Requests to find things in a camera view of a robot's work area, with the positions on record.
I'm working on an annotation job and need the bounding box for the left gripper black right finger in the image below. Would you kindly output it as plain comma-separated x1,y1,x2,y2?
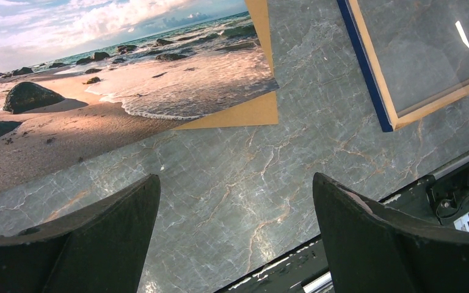
313,173,469,292

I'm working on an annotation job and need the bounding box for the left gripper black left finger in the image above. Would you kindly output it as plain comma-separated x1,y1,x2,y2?
0,175,161,292

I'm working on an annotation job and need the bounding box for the wooden picture frame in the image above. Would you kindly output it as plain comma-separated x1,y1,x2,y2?
338,1,469,132

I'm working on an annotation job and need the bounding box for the beach landscape photo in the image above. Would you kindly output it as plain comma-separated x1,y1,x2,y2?
0,0,278,192

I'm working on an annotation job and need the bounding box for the brown cardboard backing board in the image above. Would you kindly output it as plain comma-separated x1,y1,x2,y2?
175,0,278,130

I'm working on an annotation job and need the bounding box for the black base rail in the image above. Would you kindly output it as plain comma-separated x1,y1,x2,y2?
222,152,469,292

